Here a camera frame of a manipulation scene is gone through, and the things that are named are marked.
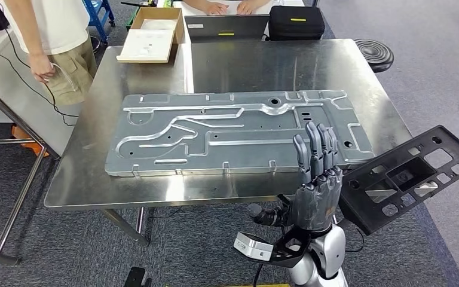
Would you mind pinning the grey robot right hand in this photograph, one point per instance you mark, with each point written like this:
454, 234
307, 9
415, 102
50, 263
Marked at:
316, 202

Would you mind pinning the black plastic plate bracket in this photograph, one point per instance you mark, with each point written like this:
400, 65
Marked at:
392, 218

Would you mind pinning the person's forearm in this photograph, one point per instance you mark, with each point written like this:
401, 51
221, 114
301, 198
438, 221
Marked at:
25, 27

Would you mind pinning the stainless steel workbench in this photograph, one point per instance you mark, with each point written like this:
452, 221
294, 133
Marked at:
253, 67

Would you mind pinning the yellow floor tape square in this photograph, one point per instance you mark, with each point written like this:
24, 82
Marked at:
253, 285

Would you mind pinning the grey stamped metal panel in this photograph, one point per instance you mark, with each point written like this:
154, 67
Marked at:
233, 134

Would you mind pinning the black round stool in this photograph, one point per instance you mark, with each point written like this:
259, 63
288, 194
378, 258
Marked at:
374, 53

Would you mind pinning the black zip case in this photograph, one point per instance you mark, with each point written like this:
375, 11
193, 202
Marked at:
297, 25

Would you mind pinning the grey laptop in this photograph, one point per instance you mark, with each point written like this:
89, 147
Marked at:
225, 25

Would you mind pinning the person's left hand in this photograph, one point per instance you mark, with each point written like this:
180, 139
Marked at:
249, 7

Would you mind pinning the person's hand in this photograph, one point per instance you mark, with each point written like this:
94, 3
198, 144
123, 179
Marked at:
41, 69
249, 7
215, 8

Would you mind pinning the person's right hand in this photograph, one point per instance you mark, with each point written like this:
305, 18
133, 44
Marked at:
215, 8

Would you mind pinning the cardboard box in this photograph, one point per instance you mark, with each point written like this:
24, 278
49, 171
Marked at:
178, 25

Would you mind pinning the white foam sheet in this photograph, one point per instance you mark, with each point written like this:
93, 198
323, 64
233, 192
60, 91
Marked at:
146, 43

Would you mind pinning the green crate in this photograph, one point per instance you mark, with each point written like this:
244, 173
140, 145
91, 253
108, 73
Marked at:
129, 20

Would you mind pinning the orange object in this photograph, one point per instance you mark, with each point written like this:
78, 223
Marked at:
31, 144

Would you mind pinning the person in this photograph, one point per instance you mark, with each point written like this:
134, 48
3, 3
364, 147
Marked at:
63, 27

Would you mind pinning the grey side table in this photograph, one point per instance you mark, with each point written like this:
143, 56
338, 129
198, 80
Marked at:
11, 95

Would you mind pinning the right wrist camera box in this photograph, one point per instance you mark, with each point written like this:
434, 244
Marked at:
253, 247

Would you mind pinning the blue cart frame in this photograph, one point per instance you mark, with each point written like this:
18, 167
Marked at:
99, 14

